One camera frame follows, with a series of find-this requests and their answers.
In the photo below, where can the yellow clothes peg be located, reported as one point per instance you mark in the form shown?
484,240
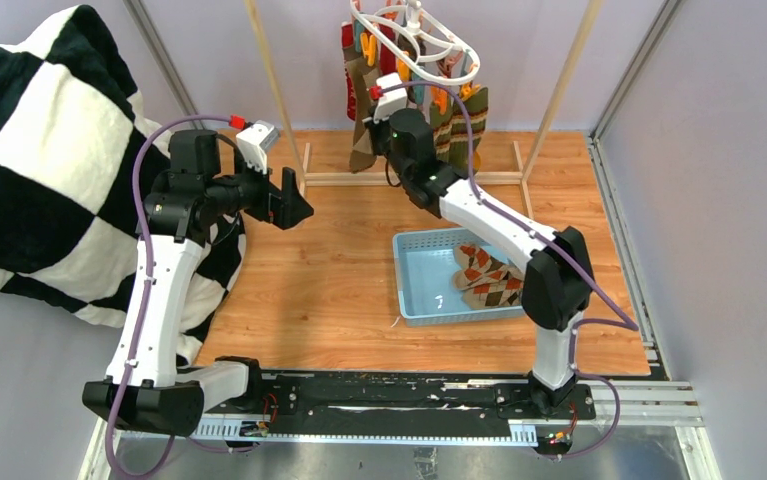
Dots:
369,47

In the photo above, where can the light blue plastic basket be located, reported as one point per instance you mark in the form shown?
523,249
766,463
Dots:
425,266

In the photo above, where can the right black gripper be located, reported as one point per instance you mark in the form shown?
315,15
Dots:
374,128

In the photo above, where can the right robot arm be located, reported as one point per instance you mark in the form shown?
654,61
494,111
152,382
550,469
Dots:
555,265

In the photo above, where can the white round clip hanger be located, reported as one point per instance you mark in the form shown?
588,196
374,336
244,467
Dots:
429,37

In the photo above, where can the black white checkered blanket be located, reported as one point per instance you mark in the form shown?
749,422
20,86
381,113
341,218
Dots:
76,152

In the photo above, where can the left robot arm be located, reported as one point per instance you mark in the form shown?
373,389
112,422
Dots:
142,390

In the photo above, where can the orange clothes peg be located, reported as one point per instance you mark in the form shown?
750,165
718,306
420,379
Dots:
439,100

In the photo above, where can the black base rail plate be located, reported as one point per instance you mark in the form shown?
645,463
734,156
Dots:
397,407

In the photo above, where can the tan brown sock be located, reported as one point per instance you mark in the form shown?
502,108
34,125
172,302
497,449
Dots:
363,119

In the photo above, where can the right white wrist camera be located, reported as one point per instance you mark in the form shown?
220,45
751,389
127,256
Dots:
389,96

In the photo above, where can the green striped sock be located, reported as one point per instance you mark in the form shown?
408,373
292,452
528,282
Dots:
440,117
476,100

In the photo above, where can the argyle beige orange sock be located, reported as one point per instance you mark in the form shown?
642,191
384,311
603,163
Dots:
477,267

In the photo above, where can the red patterned sock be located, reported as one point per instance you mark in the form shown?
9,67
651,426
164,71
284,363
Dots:
350,43

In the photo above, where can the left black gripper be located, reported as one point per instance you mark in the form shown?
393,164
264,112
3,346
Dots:
281,209

